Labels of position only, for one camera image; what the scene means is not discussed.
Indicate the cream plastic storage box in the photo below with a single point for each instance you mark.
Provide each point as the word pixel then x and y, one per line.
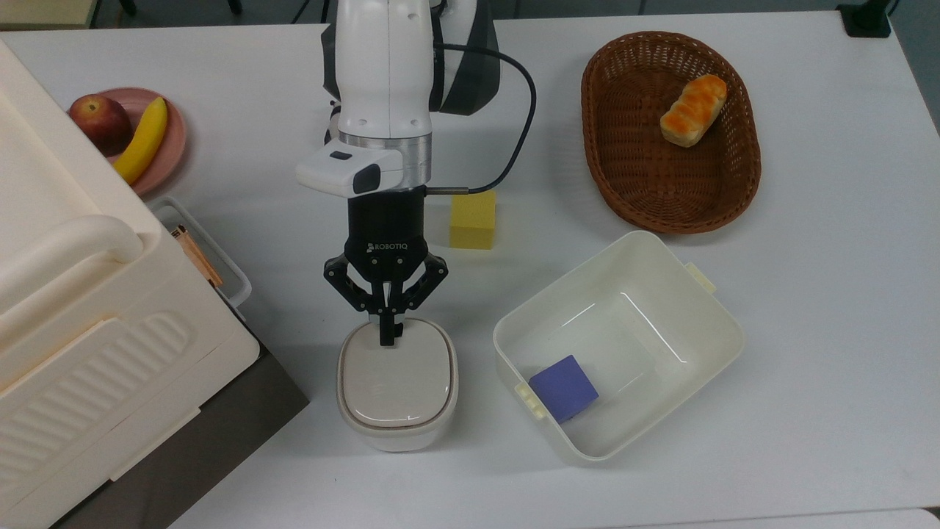
pixel 73 330

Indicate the red toy apple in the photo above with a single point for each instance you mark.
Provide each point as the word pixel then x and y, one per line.
pixel 99 121

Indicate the black stand clamp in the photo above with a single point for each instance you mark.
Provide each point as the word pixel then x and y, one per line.
pixel 866 18

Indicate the clear tray with sticks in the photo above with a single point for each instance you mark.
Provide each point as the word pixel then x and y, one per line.
pixel 231 268

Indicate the cream small trash can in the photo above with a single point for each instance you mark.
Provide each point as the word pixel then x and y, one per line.
pixel 396 439

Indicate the purple cube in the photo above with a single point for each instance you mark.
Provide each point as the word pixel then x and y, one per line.
pixel 564 388

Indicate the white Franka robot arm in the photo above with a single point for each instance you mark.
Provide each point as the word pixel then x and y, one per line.
pixel 382 66

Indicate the brown wicker basket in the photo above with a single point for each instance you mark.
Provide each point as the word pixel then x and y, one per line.
pixel 646 176

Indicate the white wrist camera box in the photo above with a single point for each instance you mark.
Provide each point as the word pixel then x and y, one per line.
pixel 330 169

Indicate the yellow foam cube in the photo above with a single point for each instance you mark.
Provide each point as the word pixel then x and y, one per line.
pixel 474 220

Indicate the pink plate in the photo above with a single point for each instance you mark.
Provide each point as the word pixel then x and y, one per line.
pixel 175 139

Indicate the yellow toy banana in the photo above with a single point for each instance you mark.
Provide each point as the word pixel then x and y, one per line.
pixel 143 143

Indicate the cream trash can lid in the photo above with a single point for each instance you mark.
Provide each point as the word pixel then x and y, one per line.
pixel 396 378

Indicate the white plastic bin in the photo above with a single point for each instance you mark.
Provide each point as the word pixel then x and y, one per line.
pixel 683 330

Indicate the toy bread loaf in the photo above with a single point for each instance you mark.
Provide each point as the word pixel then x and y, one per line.
pixel 694 110

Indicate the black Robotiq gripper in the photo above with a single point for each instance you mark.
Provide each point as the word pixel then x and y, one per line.
pixel 387 228

